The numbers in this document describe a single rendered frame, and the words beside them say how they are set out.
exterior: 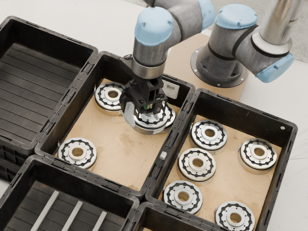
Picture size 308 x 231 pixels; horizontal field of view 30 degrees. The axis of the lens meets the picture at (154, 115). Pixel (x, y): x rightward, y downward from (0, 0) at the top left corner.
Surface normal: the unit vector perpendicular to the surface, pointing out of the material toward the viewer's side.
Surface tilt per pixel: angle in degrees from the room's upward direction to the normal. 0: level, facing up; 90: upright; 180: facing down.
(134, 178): 0
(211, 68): 69
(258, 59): 89
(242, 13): 8
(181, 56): 4
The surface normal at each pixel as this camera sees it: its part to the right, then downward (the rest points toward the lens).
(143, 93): -0.91, 0.25
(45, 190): 0.11, -0.61
